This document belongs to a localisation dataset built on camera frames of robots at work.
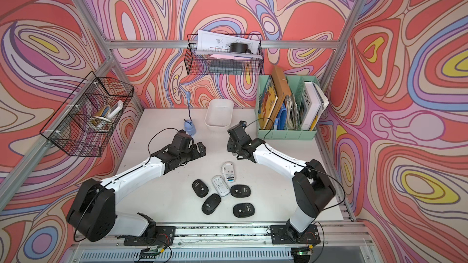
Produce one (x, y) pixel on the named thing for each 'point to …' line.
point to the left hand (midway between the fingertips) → (201, 150)
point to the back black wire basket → (204, 64)
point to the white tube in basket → (118, 106)
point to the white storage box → (219, 113)
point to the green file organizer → (287, 109)
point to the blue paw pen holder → (189, 128)
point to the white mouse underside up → (220, 186)
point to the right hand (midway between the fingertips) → (233, 147)
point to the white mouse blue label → (228, 171)
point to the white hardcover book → (312, 102)
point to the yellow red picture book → (267, 100)
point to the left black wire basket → (86, 119)
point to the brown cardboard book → (283, 89)
